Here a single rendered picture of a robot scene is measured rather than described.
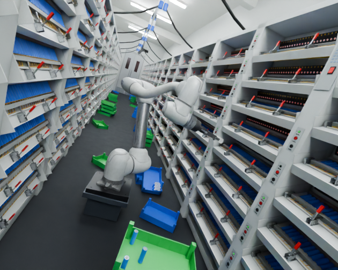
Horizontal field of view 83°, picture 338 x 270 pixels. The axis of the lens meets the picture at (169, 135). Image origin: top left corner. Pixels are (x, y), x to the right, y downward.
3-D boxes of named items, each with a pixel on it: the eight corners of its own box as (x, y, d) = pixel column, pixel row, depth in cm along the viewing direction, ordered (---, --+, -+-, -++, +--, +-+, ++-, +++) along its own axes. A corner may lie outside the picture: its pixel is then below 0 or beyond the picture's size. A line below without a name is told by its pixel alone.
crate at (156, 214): (139, 217, 156) (141, 209, 154) (147, 204, 175) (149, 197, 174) (172, 233, 152) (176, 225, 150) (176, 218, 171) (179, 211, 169)
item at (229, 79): (234, 85, 157) (236, 68, 153) (205, 82, 213) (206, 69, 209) (256, 84, 161) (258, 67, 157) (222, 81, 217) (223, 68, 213)
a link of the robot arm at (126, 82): (132, 78, 135) (146, 83, 145) (120, 71, 147) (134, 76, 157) (126, 95, 139) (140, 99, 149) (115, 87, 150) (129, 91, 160)
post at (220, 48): (166, 178, 240) (221, 37, 202) (165, 174, 249) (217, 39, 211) (181, 181, 246) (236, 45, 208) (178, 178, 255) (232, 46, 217)
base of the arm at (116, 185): (93, 186, 134) (94, 179, 133) (104, 174, 156) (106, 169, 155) (117, 194, 134) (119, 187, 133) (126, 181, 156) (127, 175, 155)
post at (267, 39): (182, 217, 175) (267, 21, 137) (179, 210, 184) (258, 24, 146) (200, 220, 181) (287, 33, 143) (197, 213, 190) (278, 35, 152)
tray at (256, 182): (260, 194, 104) (262, 178, 101) (212, 151, 161) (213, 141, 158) (291, 188, 108) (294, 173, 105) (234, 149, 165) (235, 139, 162)
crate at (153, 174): (159, 195, 198) (162, 191, 193) (140, 191, 192) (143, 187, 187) (159, 171, 220) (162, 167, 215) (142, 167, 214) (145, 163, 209)
